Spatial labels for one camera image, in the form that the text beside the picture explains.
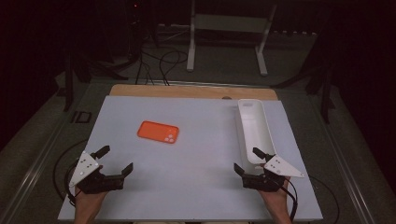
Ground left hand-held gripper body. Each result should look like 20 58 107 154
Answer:
68 150 125 195

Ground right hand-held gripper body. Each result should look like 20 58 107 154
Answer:
242 154 305 193

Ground white plastic tray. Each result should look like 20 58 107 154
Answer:
234 98 278 175

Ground orange phone case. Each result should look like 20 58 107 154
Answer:
136 120 180 145

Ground person's left hand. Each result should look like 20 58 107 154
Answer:
74 189 109 217

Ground person's right hand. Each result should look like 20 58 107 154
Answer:
259 176 293 218

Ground black floor socket box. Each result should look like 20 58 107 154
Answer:
72 110 92 124

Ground white table board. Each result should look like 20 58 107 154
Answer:
57 95 324 222

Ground black stand legs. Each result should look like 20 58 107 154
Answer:
270 31 337 125
64 55 129 112

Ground white metal stand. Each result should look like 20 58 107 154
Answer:
186 0 278 77

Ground left hand-held gripper cable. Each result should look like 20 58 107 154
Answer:
51 139 89 207

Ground hand-held gripper cable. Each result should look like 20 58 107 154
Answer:
51 139 89 207
283 177 299 222

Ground right hand-held gripper cable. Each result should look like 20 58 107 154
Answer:
283 177 299 222

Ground straight black floor cable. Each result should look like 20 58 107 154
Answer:
134 52 155 86

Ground looped black floor cable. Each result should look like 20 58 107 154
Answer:
159 50 190 87

